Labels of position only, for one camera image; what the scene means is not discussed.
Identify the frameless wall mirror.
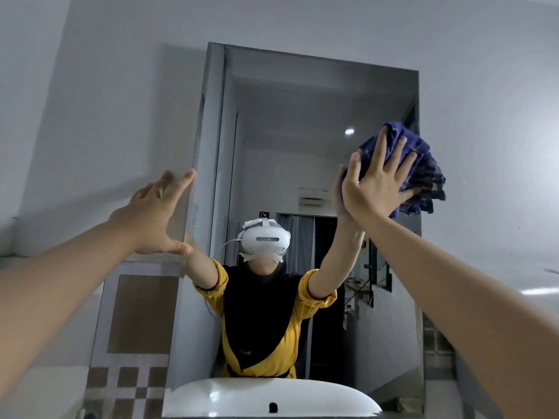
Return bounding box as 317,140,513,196
162,42,427,419

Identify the person's left forearm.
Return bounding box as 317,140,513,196
0,213,139,400

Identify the person's right forearm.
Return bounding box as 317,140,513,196
349,210,559,419

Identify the white ceramic sink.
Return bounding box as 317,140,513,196
162,377,384,419

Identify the blue checked cloth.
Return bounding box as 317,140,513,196
345,121,447,220

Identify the person's left hand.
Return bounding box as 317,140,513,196
107,168,197,257

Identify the person's right hand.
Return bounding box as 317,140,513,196
341,127,422,222

